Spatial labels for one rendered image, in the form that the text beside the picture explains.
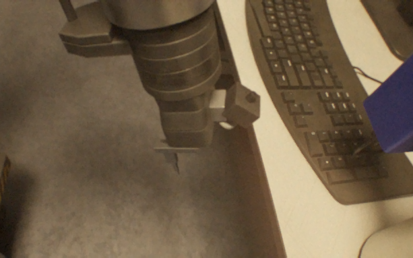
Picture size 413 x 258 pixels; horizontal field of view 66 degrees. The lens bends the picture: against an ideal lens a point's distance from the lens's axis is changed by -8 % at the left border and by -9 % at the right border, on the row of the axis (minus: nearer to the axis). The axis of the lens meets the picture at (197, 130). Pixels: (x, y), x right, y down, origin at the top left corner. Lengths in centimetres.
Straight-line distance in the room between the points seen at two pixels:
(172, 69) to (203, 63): 3
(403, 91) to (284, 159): 18
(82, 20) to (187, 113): 12
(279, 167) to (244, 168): 87
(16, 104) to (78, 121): 25
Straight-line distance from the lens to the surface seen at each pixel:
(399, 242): 39
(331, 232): 43
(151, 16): 23
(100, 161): 121
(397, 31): 78
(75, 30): 30
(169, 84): 28
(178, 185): 120
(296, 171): 44
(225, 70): 147
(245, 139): 130
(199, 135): 32
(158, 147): 35
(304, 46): 55
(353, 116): 51
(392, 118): 34
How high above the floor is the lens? 109
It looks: 57 degrees down
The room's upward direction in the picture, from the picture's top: 25 degrees clockwise
